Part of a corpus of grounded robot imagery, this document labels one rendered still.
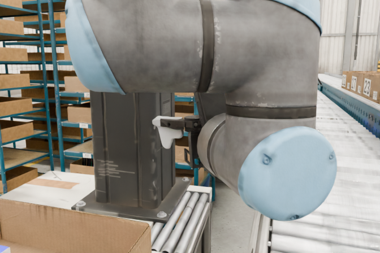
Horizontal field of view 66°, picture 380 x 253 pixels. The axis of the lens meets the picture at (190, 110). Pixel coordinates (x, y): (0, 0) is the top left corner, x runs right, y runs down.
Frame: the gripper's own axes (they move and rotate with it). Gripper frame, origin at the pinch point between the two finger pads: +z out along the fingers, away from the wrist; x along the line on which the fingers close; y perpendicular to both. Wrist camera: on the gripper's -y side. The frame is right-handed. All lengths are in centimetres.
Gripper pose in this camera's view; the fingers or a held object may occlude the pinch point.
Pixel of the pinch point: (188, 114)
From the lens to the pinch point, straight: 60.6
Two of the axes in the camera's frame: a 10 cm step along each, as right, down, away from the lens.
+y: 0.6, 9.9, 1.1
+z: -2.7, -0.9, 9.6
